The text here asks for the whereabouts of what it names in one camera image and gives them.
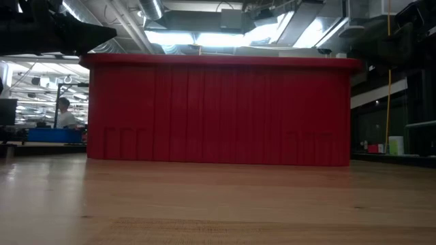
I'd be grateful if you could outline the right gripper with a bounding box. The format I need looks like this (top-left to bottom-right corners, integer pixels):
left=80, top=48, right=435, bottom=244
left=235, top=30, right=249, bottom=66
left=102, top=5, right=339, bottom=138
left=352, top=0, right=436, bottom=69

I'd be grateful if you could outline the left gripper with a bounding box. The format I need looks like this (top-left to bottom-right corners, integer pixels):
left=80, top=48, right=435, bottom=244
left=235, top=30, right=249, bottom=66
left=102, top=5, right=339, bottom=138
left=0, top=0, right=117, bottom=57

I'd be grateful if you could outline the blue plastic bin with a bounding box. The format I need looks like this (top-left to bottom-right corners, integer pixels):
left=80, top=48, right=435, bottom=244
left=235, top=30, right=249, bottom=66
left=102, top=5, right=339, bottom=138
left=26, top=127, right=84, bottom=144

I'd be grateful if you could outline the red plastic bin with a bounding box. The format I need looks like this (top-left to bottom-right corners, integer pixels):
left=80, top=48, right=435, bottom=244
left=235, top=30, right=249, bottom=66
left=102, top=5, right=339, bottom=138
left=78, top=52, right=362, bottom=167

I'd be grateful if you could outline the person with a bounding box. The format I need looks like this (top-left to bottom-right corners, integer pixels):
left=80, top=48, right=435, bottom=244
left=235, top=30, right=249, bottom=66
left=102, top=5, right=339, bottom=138
left=56, top=97, right=78, bottom=129

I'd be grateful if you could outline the fluorescent ceiling light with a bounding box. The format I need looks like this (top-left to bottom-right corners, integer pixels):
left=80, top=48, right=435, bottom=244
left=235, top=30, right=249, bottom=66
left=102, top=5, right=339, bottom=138
left=144, top=29, right=246, bottom=48

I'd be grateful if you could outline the white green box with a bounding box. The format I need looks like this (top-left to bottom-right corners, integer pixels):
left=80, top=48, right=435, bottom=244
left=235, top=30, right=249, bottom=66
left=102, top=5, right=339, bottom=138
left=388, top=135, right=405, bottom=156

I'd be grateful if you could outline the black computer monitor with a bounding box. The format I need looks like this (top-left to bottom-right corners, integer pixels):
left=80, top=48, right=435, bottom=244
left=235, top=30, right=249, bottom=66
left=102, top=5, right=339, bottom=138
left=0, top=98, right=18, bottom=127

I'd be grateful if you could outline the grey ceiling box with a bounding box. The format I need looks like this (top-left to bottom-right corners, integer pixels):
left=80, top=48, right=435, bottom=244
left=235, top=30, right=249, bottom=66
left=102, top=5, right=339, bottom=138
left=220, top=8, right=243, bottom=31

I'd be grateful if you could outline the silver ventilation duct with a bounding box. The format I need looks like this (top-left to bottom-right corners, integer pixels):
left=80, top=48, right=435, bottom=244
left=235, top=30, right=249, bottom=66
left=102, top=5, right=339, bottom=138
left=138, top=0, right=165, bottom=21

